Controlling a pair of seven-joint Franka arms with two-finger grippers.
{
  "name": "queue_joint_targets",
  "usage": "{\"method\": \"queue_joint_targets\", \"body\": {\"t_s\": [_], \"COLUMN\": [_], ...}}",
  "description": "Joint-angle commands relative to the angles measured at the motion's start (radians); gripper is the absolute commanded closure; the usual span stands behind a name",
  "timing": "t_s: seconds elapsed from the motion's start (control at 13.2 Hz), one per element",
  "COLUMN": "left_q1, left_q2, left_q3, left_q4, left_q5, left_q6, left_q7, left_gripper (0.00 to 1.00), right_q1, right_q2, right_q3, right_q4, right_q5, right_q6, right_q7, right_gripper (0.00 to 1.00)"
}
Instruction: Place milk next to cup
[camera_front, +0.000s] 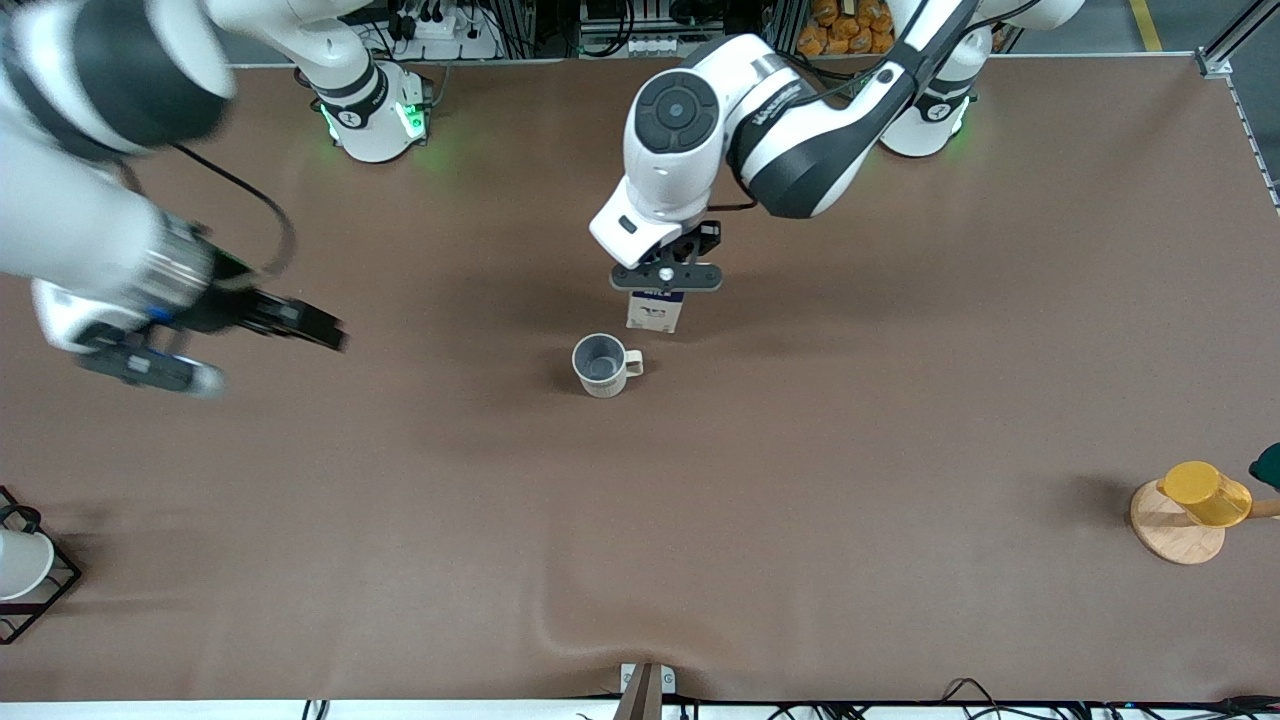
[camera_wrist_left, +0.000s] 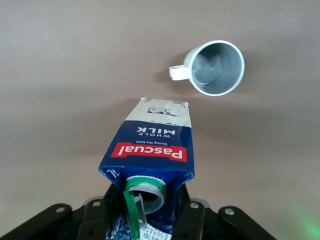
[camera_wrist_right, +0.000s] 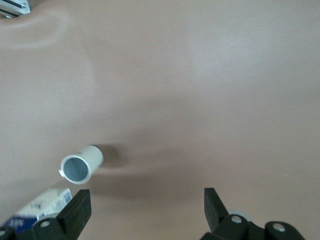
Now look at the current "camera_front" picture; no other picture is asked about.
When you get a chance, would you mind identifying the yellow cup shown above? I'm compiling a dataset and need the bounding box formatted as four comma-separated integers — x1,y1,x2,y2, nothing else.
1157,461,1253,528

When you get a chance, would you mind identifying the beige mug with grey inside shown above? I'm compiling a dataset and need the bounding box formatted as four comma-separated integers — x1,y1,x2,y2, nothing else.
571,333,645,400

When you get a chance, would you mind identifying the white power strip with plugs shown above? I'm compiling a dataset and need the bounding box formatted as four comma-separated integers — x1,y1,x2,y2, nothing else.
385,0,501,59

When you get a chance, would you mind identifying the wooden mug tree stand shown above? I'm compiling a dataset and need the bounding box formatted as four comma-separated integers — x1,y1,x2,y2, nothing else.
1130,478,1280,566

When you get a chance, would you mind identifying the blue and white milk carton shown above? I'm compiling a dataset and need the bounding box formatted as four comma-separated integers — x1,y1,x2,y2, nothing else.
626,288,691,335

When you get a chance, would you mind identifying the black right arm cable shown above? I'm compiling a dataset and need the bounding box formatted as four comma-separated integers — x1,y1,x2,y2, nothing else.
172,143,298,283

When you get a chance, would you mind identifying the aluminium frame profile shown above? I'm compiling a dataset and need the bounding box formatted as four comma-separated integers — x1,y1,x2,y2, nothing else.
1195,0,1280,211

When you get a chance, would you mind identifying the white cup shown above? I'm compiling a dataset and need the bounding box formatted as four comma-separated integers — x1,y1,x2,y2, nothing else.
0,528,56,601

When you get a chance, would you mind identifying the long black floor cable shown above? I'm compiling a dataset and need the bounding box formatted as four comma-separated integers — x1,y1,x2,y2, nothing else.
690,698,1280,717

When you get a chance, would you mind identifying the black wire rack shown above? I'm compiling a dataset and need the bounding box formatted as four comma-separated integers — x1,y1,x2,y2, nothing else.
0,486,83,645

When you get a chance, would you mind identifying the crate of orange buns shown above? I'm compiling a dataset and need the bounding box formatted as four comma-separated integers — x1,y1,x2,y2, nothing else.
797,0,906,57

